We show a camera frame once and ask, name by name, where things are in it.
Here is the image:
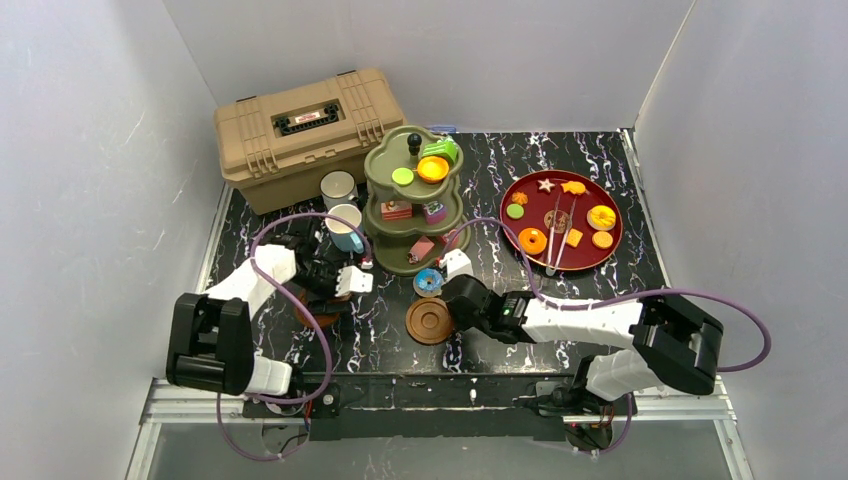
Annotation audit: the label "blue mug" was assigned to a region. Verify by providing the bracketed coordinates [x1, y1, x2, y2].
[324, 204, 364, 254]

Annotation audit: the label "brown wooden coaster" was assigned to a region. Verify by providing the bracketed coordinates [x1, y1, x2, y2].
[405, 297, 455, 345]

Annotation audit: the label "blue frosted donut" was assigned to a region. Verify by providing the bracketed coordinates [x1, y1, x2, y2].
[413, 268, 445, 298]

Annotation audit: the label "pink sprinkled cake slice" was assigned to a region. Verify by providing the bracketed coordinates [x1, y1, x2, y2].
[439, 228, 461, 250]

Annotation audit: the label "pink swirl roll cake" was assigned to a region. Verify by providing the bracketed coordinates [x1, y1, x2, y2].
[407, 236, 435, 265]

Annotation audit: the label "orange glazed donut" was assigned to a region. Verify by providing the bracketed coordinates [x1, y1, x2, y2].
[518, 227, 548, 256]

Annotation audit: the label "red layered cake square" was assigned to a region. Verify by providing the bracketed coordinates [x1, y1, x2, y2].
[380, 200, 413, 221]

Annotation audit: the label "purple frosted cake slice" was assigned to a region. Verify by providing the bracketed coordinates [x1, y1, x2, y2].
[422, 201, 448, 225]

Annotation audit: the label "green three-tier serving stand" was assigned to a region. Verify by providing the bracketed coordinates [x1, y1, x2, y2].
[363, 125, 469, 276]

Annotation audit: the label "green macaron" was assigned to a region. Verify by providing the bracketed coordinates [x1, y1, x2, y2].
[391, 167, 415, 186]
[505, 203, 525, 220]

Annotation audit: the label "red round lacquer tray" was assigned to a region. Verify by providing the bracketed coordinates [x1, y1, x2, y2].
[499, 170, 624, 271]

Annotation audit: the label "green cube sweet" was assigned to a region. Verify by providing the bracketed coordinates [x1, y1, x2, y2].
[421, 137, 460, 166]

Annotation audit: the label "brown wooden coasters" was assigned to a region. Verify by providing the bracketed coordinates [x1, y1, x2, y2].
[298, 291, 352, 328]

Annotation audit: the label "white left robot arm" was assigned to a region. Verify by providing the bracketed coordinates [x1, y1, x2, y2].
[166, 234, 355, 396]

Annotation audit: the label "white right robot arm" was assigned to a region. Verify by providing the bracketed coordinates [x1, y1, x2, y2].
[441, 274, 724, 402]

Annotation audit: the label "white cup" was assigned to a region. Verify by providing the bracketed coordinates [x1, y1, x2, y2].
[320, 170, 359, 211]

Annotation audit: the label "orange flower cookie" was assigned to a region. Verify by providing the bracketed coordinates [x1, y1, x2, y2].
[511, 191, 529, 206]

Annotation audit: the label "tan plastic toolbox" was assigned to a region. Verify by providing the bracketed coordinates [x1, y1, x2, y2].
[214, 68, 407, 215]

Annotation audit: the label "square yellow cracker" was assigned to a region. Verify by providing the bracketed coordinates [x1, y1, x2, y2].
[565, 228, 584, 248]

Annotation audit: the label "star shaped cookie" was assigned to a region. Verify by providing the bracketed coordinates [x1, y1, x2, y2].
[537, 178, 556, 194]

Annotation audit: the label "round yellow biscuit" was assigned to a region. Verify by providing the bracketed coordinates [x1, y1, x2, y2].
[591, 231, 614, 250]

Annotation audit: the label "yellow glazed donut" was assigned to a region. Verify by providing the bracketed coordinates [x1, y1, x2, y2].
[586, 205, 618, 231]

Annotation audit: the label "fish shaped yellow cookie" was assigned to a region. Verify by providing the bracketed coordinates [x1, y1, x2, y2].
[561, 180, 587, 196]

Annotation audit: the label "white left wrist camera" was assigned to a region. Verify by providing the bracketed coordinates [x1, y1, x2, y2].
[335, 265, 374, 298]

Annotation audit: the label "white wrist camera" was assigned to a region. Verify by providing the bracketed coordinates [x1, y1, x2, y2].
[437, 249, 474, 282]
[335, 265, 374, 298]

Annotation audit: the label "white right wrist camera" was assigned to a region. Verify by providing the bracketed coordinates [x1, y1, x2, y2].
[437, 249, 474, 282]

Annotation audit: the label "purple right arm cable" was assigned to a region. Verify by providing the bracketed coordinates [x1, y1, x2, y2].
[440, 217, 773, 458]

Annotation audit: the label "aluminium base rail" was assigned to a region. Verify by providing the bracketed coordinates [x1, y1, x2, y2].
[126, 379, 753, 479]

